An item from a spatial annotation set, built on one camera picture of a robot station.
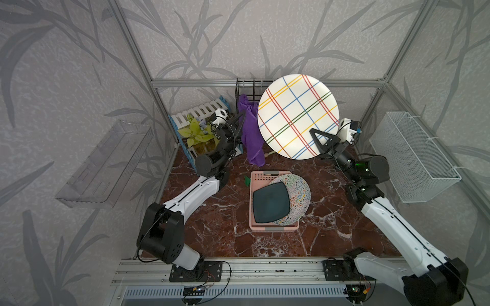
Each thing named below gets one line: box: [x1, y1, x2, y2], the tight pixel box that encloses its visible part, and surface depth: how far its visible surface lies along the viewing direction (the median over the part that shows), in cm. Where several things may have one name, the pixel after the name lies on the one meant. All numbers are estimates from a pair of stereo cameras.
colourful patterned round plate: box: [269, 173, 312, 227], surface depth 86 cm
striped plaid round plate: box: [257, 73, 341, 161], surface depth 56 cm
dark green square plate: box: [252, 181, 290, 224], surface depth 94 cm
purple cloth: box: [237, 94, 267, 168], surface depth 54 cm
